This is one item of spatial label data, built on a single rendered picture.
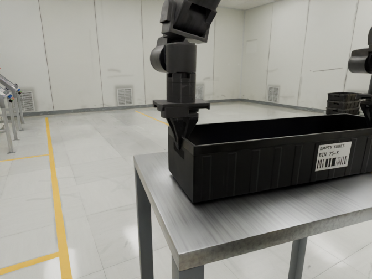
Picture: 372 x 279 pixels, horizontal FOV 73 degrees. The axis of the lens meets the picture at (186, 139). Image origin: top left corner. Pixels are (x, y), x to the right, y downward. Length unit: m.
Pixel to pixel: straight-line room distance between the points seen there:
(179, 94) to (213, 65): 8.12
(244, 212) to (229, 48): 8.61
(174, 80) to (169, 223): 0.25
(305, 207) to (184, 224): 0.23
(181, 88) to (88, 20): 6.78
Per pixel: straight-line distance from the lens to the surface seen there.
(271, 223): 0.46
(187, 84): 0.47
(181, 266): 0.40
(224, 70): 8.86
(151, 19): 7.69
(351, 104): 6.16
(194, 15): 0.48
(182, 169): 0.51
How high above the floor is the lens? 1.04
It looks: 15 degrees down
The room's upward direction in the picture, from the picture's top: straight up
